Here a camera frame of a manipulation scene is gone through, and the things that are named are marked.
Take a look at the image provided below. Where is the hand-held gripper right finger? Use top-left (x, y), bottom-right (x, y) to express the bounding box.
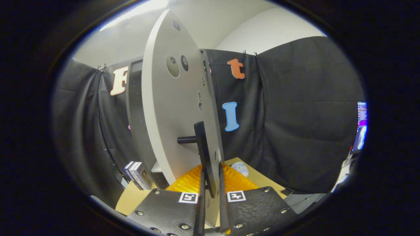
top-left (218, 162), bottom-right (298, 236)

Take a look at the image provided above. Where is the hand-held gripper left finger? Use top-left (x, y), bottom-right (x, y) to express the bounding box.
top-left (126, 163), bottom-right (206, 236)

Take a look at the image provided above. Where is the white round object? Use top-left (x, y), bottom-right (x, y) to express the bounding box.
top-left (231, 162), bottom-right (250, 177)

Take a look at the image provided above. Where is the black backdrop cloth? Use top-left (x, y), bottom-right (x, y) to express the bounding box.
top-left (52, 36), bottom-right (366, 200)

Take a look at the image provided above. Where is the grey cabinet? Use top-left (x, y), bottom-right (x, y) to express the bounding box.
top-left (126, 49), bottom-right (225, 190)

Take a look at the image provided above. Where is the computer monitor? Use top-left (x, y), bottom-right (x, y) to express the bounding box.
top-left (350, 100), bottom-right (368, 154)

